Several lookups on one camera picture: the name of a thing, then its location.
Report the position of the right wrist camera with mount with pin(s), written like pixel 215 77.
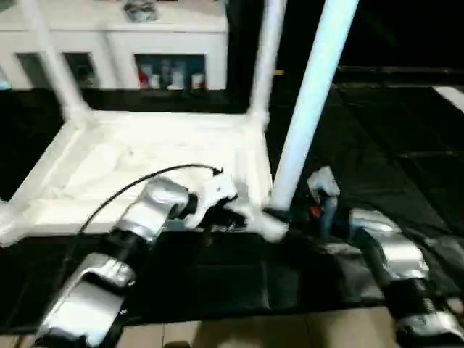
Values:
pixel 322 183

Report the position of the white board strip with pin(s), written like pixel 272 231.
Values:
pixel 451 98

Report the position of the white cabinet with glass doors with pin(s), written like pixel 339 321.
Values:
pixel 94 36

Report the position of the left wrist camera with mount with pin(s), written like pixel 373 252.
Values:
pixel 214 192

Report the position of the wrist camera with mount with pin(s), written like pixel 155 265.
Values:
pixel 214 192
pixel 322 183

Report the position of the white plastic table top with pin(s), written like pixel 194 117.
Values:
pixel 130 152

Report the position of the red bottle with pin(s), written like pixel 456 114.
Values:
pixel 145 76

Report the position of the black flat bar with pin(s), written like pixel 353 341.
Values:
pixel 399 72

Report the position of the white plastic table leg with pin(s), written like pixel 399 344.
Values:
pixel 51 58
pixel 312 94
pixel 264 58

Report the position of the black work mat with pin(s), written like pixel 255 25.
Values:
pixel 362 145

